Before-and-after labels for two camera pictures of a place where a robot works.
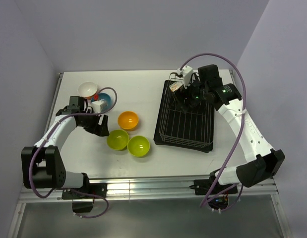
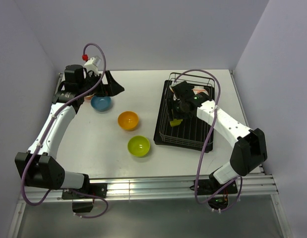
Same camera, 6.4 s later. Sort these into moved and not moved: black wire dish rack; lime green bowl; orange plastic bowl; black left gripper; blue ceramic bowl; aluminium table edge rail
Moved: lime green bowl; black left gripper
Not moved: orange plastic bowl; black wire dish rack; aluminium table edge rail; blue ceramic bowl
